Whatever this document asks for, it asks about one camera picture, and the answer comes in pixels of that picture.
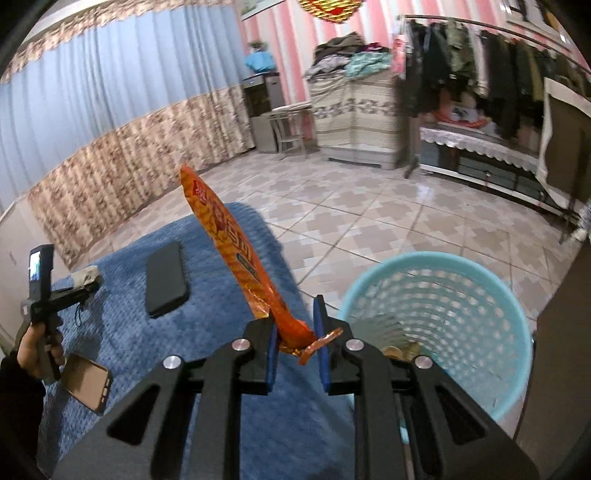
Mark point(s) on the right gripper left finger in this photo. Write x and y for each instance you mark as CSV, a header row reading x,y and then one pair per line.
x,y
183,418

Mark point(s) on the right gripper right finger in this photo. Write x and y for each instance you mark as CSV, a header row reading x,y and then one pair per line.
x,y
412,420

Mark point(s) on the orange snack wrapper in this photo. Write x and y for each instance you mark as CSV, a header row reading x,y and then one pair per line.
x,y
296,337

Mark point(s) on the light blue trash basket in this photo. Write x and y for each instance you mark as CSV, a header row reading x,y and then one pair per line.
x,y
463,315

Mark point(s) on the person left hand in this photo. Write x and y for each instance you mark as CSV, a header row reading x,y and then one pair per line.
x,y
27,354

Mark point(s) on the beige folded cloth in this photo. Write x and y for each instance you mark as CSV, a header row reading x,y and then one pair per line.
x,y
88,278

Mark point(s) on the tan phone case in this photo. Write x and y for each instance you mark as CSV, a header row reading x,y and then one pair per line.
x,y
87,382

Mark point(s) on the blue textured rug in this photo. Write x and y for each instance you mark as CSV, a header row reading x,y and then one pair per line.
x,y
296,432

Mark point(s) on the black rectangular case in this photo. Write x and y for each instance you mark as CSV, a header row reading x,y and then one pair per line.
x,y
167,286

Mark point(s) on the dark wooden furniture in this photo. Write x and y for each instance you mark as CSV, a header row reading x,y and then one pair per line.
x,y
554,429

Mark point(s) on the blue and floral curtain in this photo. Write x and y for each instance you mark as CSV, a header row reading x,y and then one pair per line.
x,y
99,113

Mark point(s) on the low tv bench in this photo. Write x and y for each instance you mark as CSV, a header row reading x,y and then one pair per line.
x,y
485,162

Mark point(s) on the grey water dispenser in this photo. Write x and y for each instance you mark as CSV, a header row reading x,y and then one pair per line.
x,y
263,93

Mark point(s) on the small folding table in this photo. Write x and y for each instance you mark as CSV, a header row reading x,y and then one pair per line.
x,y
287,123

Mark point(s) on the dark board on stand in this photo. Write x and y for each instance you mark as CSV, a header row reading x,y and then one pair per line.
x,y
564,159

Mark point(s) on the patterned covered cabinet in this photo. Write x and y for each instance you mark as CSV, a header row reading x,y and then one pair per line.
x,y
362,121

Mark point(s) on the blue bag on dispenser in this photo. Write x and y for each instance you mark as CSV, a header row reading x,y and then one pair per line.
x,y
260,60

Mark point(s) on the clothes rack with garments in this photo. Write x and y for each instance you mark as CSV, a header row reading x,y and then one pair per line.
x,y
460,74

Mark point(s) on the pile of clothes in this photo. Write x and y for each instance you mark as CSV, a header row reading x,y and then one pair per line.
x,y
348,56

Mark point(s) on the landscape wall picture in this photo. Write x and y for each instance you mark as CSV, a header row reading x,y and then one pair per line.
x,y
249,8

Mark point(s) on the red heart wall decoration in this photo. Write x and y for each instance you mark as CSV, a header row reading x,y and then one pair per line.
x,y
334,11

